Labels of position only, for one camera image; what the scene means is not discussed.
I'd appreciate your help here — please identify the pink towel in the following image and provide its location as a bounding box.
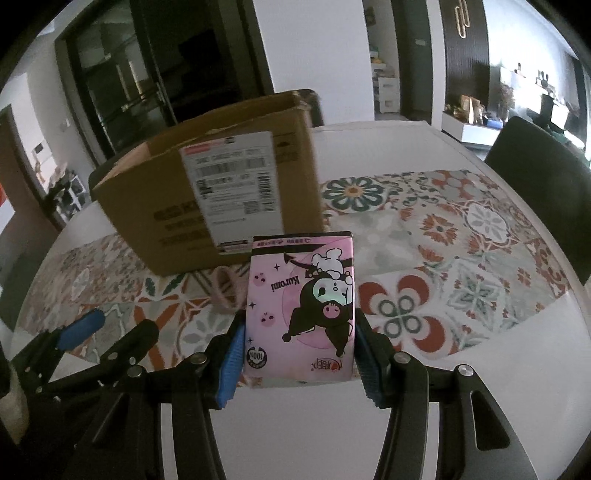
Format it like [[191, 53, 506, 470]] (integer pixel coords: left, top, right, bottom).
[[211, 266, 247, 314]]

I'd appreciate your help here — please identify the pink Kuromi tissue pack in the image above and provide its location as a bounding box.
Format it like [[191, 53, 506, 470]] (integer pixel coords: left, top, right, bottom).
[[245, 231, 356, 383]]

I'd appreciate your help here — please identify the brown entrance door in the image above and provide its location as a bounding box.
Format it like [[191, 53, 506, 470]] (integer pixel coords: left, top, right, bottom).
[[1, 106, 60, 287]]

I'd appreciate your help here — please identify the shoe rack with plush toys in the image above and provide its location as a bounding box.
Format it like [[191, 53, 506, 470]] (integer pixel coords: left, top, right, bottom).
[[43, 166, 90, 223]]

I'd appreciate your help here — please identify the brown cardboard box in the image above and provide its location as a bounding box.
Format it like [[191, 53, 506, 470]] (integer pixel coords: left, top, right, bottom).
[[92, 91, 324, 276]]

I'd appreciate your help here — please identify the patterned tile table runner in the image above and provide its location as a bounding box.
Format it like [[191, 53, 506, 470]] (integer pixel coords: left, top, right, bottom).
[[17, 170, 570, 370]]

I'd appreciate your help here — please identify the dark chair right side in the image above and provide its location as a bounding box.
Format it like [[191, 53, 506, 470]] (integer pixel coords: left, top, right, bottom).
[[485, 117, 590, 283]]

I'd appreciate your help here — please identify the dark glass double door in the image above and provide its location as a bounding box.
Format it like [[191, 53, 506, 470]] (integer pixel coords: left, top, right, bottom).
[[56, 1, 274, 164]]

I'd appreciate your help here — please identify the white tv cabinet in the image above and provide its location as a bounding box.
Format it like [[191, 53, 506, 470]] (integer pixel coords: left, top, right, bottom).
[[442, 112, 500, 148]]

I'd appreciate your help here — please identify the dark chair behind table centre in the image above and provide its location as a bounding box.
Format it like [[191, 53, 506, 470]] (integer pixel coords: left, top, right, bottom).
[[297, 89, 325, 127]]

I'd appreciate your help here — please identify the dark interior door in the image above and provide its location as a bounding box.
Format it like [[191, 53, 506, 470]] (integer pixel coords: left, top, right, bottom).
[[391, 0, 433, 123]]

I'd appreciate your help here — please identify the wall intercom panel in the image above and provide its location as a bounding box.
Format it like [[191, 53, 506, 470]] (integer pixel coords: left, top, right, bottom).
[[32, 140, 52, 176]]

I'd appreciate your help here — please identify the gold wall ornament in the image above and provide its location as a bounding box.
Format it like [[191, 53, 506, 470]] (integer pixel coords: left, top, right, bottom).
[[454, 0, 471, 39]]

